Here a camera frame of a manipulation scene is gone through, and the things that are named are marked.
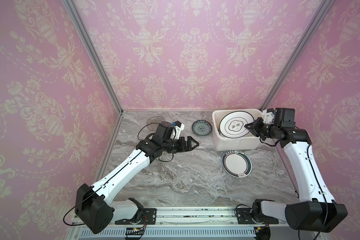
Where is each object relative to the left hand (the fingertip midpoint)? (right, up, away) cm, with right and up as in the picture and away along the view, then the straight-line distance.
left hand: (193, 147), depth 72 cm
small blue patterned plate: (+9, +9, +38) cm, 40 cm away
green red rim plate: (+29, -14, +21) cm, 38 cm away
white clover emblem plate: (+21, +10, +8) cm, 25 cm away
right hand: (+26, +11, +3) cm, 29 cm away
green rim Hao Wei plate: (+17, +9, +9) cm, 21 cm away
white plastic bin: (+18, 0, +18) cm, 26 cm away
